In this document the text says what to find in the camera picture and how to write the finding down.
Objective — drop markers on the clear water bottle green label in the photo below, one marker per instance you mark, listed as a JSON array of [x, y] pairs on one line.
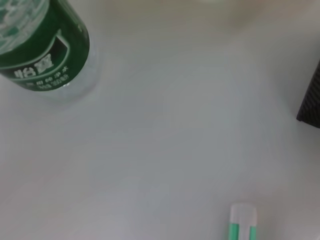
[[50, 50]]

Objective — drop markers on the green white pen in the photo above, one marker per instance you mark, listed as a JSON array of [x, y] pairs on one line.
[[235, 230]]

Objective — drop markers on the black mesh pen holder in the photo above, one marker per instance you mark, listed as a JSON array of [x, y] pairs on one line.
[[312, 105]]

